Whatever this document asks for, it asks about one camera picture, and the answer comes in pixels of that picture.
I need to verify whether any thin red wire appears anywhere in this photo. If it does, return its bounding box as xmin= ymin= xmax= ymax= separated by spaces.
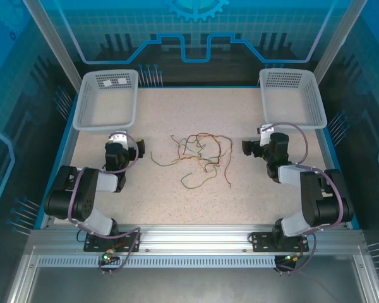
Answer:
xmin=219 ymin=135 xmax=234 ymax=189
xmin=171 ymin=134 xmax=191 ymax=158
xmin=183 ymin=133 xmax=222 ymax=158

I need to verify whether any plain white plastic basket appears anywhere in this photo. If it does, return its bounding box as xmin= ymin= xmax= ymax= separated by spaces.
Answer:
xmin=258 ymin=68 xmax=328 ymax=132

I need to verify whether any white basket with stickers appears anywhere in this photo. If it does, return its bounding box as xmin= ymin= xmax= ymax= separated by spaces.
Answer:
xmin=72 ymin=69 xmax=140 ymax=133

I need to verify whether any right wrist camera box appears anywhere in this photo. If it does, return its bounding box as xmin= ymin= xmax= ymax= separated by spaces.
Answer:
xmin=255 ymin=124 xmax=274 ymax=146

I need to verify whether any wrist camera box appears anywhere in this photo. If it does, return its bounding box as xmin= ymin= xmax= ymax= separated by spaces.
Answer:
xmin=255 ymin=124 xmax=274 ymax=146
xmin=109 ymin=131 xmax=128 ymax=149

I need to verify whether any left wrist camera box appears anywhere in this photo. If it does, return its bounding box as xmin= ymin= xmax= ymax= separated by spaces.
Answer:
xmin=109 ymin=131 xmax=128 ymax=149

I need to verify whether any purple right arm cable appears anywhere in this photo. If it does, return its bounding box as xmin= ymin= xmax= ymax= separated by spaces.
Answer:
xmin=261 ymin=122 xmax=348 ymax=274

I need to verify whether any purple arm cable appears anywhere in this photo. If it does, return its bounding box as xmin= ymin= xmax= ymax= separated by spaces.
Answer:
xmin=261 ymin=122 xmax=348 ymax=274
xmin=68 ymin=132 xmax=142 ymax=273

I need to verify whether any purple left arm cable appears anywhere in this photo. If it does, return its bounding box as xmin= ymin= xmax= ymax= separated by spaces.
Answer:
xmin=68 ymin=132 xmax=142 ymax=273

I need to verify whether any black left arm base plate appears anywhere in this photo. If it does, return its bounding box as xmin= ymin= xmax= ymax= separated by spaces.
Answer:
xmin=83 ymin=232 xmax=142 ymax=253

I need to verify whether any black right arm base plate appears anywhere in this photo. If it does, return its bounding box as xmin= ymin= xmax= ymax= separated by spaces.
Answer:
xmin=251 ymin=232 xmax=310 ymax=253

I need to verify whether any aluminium rail beam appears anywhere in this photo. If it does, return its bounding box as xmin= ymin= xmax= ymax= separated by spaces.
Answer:
xmin=28 ymin=223 xmax=366 ymax=254

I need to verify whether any slotted grey cable duct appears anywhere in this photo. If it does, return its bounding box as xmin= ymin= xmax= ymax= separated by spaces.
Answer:
xmin=37 ymin=256 xmax=278 ymax=269

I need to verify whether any aluminium corner post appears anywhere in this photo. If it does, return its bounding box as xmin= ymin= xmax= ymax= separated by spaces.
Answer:
xmin=312 ymin=0 xmax=371 ymax=83
xmin=21 ymin=0 xmax=83 ymax=86

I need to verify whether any grey metal frame panel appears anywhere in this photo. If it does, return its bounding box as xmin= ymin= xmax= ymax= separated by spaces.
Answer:
xmin=6 ymin=245 xmax=379 ymax=303

